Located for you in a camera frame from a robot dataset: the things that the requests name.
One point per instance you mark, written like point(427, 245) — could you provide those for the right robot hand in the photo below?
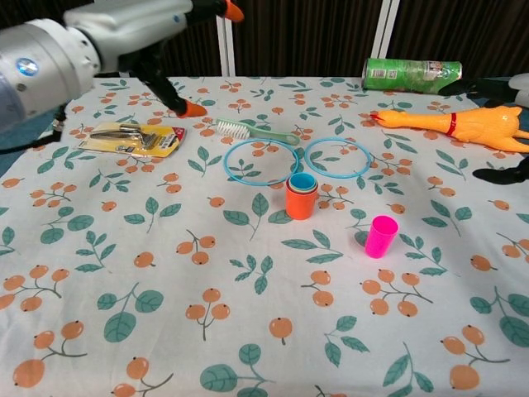
point(487, 89)

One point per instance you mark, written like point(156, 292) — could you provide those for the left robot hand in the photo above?
point(132, 29)

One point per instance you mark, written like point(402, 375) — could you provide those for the pink plastic cup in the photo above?
point(379, 242)

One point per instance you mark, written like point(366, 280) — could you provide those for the light blue plastic cup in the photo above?
point(302, 182)

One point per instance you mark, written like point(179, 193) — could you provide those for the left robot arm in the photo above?
point(37, 70)

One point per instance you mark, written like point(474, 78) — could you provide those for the orange rubber chicken toy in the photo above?
point(487, 124)

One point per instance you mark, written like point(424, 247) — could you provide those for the green chips can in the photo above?
point(413, 76)

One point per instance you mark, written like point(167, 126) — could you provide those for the razor on yellow card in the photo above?
point(132, 140)

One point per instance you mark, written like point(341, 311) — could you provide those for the green white-bristle brush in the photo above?
point(232, 127)

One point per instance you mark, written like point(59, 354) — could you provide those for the orange plastic cup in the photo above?
point(299, 205)

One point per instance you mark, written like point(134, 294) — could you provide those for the floral white tablecloth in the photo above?
point(264, 310)

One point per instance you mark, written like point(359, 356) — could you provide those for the white partition post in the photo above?
point(384, 33)
point(227, 49)

